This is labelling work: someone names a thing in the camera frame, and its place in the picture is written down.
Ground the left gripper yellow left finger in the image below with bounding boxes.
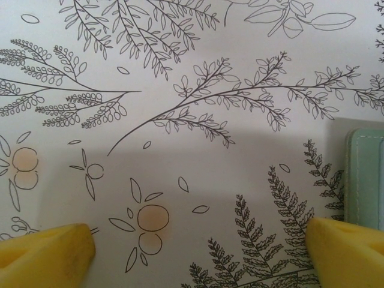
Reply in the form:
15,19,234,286
0,221,97,288

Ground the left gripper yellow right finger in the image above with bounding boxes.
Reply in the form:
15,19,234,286
304,217,384,288

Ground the floral patterned table cover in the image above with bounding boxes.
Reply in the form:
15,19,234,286
0,0,384,288

